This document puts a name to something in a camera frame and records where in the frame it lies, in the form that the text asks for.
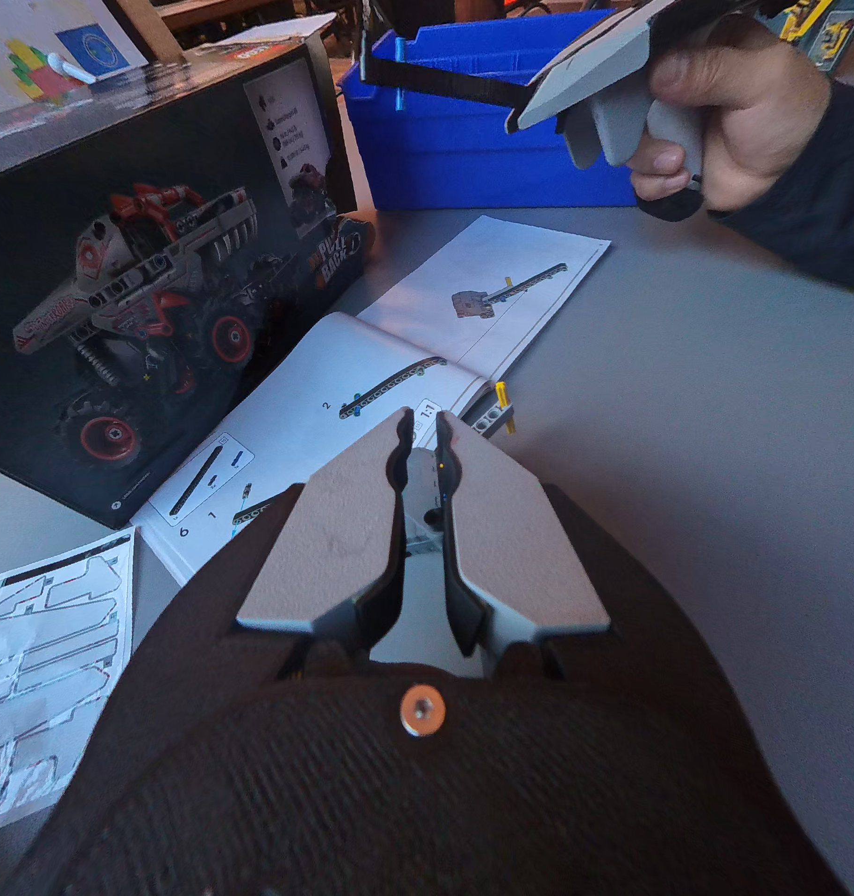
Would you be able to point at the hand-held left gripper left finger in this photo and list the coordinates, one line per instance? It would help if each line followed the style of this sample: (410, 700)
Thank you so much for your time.
(329, 539)

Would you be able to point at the lego sticker sheet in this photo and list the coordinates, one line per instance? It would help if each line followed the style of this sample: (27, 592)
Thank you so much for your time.
(48, 665)

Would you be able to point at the open instruction booklet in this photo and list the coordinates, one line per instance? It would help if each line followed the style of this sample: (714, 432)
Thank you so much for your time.
(343, 378)

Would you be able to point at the long black lego beam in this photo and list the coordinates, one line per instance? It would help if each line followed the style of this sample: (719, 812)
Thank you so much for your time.
(455, 80)

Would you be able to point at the black lego set box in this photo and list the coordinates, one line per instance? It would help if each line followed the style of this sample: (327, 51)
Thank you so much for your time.
(153, 294)

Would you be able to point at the person's right hand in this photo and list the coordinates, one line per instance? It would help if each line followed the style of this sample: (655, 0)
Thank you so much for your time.
(749, 105)

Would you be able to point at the grey lego block yellow pin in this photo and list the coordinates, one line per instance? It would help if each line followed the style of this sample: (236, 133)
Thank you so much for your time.
(493, 416)

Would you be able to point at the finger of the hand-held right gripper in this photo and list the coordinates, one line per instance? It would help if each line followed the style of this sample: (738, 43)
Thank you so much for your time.
(595, 63)

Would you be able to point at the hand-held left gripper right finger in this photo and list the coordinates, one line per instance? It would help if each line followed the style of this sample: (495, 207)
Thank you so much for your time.
(518, 546)

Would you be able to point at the person's right forearm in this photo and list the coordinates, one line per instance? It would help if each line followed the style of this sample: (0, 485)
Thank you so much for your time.
(840, 196)

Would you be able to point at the white sheet colourful print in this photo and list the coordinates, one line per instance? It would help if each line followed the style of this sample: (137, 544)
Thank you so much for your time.
(20, 28)

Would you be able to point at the wooden table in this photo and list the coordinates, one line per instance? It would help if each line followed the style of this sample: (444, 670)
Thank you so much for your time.
(209, 14)

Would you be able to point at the blue plastic bin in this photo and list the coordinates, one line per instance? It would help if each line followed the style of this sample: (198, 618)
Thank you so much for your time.
(469, 154)

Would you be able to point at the white paper sheet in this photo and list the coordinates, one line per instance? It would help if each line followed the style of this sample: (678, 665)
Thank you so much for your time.
(280, 31)

